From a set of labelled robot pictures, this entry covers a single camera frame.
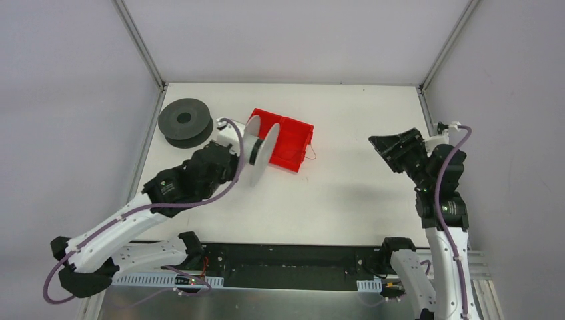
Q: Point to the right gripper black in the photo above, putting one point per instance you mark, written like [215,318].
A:
[398,147]

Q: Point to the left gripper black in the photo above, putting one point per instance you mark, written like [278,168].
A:
[234,153]

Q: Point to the white translucent cable spool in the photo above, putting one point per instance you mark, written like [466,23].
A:
[258,151]

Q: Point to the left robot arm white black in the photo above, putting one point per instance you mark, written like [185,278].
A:
[89,263]

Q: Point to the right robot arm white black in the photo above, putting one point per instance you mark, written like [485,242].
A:
[435,167]

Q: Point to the red two-compartment bin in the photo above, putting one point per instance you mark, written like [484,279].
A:
[294,137]

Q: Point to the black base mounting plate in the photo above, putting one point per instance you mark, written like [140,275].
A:
[300,267]

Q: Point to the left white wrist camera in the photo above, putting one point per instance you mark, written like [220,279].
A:
[227,134]

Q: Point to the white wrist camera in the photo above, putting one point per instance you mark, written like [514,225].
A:
[227,134]
[442,135]

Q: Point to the black cable spool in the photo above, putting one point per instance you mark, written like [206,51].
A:
[186,123]

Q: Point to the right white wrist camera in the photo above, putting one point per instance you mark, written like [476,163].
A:
[442,135]

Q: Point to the right aluminium frame post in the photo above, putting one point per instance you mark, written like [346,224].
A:
[446,48]

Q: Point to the aluminium frame post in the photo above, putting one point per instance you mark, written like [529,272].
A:
[446,48]
[139,43]

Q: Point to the left aluminium frame post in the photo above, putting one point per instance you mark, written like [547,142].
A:
[139,43]

